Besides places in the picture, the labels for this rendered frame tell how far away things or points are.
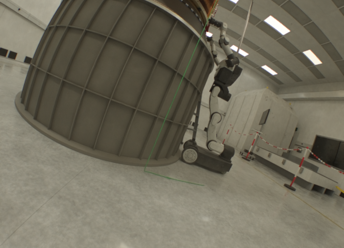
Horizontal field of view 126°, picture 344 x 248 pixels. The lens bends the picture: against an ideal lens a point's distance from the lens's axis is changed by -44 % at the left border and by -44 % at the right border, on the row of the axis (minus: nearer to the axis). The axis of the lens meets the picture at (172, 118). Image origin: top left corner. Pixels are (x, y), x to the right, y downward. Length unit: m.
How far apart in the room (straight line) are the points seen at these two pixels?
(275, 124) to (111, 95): 7.49
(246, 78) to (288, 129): 4.55
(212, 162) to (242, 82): 9.25
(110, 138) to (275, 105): 7.45
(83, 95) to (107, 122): 0.25
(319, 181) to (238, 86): 7.72
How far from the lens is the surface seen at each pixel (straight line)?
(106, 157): 1.09
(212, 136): 1.98
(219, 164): 1.90
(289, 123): 8.67
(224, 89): 2.02
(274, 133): 8.01
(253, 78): 11.31
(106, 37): 1.14
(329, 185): 6.25
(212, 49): 2.51
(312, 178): 4.90
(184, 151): 1.75
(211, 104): 1.97
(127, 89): 1.08
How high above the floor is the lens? 0.48
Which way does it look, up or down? 3 degrees down
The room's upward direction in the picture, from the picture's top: 23 degrees clockwise
